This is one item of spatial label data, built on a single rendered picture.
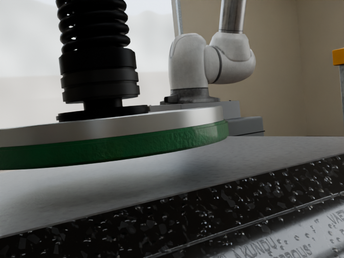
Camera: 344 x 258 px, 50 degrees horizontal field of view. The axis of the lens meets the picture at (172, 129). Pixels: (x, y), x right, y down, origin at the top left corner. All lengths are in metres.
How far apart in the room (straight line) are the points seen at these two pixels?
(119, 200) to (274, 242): 0.11
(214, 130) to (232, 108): 1.20
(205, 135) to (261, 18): 7.55
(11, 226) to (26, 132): 0.06
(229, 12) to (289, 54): 6.71
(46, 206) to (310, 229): 0.19
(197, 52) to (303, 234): 1.21
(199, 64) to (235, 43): 0.19
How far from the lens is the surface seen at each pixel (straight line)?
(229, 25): 1.57
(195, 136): 0.26
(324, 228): 0.31
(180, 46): 1.46
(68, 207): 0.26
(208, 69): 1.47
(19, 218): 0.25
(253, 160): 0.37
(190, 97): 1.43
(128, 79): 0.32
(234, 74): 1.57
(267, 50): 7.75
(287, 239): 0.28
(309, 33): 8.40
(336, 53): 2.12
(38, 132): 0.25
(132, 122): 0.24
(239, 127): 1.40
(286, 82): 8.08
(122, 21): 0.35
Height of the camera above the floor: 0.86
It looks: 3 degrees down
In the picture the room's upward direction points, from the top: 6 degrees counter-clockwise
